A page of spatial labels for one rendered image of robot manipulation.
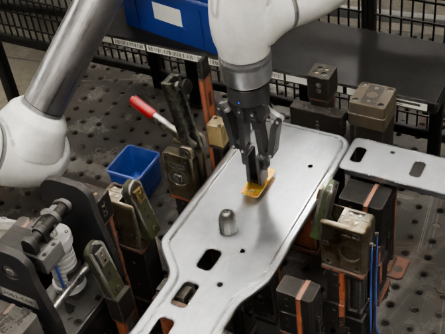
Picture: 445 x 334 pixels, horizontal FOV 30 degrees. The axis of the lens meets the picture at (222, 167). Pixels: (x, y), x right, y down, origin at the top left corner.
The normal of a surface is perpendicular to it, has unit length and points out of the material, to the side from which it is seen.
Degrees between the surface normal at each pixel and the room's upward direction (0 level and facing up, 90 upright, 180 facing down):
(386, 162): 0
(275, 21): 89
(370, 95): 0
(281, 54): 0
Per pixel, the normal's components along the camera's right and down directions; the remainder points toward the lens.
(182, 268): -0.11, -0.75
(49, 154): 0.67, 0.51
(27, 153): 0.49, 0.40
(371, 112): -0.47, 0.60
